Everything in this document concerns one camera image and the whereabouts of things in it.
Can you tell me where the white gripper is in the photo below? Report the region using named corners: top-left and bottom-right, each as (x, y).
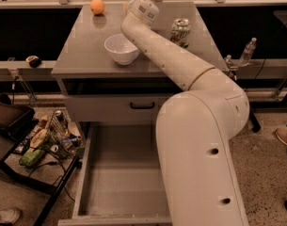
top-left (126, 0), bottom-right (159, 26)

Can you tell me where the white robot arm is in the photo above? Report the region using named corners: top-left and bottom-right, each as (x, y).
top-left (121, 0), bottom-right (249, 226)

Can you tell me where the grey drawer cabinet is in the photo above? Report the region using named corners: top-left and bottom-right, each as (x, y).
top-left (52, 2), bottom-right (223, 130)

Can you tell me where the small water bottle on ledge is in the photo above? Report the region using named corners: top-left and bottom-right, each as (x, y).
top-left (240, 38), bottom-right (257, 66)

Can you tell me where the open grey middle drawer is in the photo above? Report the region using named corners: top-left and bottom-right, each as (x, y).
top-left (58, 123), bottom-right (172, 226)

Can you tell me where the orange fruit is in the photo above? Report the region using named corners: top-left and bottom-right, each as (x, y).
top-left (89, 0), bottom-right (105, 15)

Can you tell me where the white bowl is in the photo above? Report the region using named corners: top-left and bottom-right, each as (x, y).
top-left (104, 34), bottom-right (140, 65)

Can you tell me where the green soda can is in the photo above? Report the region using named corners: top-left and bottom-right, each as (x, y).
top-left (170, 18), bottom-right (191, 48)

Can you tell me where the black and yellow tape measure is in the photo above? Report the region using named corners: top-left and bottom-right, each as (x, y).
top-left (25, 56), bottom-right (41, 68)

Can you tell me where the dark brown bag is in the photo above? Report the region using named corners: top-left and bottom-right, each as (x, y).
top-left (0, 93), bottom-right (35, 140)

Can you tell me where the green snack bag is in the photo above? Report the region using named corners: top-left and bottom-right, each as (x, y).
top-left (19, 149), bottom-right (45, 168)

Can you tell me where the beige shoe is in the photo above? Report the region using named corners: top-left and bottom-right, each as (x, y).
top-left (275, 128), bottom-right (287, 146)

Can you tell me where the white sneaker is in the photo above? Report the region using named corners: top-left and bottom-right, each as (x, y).
top-left (0, 207), bottom-right (22, 226)

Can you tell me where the closed drawer with black handle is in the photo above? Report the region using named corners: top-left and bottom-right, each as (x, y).
top-left (64, 94), bottom-right (168, 124)

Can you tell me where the wire basket of groceries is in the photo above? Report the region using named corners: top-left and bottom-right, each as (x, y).
top-left (29, 108), bottom-right (86, 159)

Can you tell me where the black cart frame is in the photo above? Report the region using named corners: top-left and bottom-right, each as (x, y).
top-left (0, 120), bottom-right (80, 226)

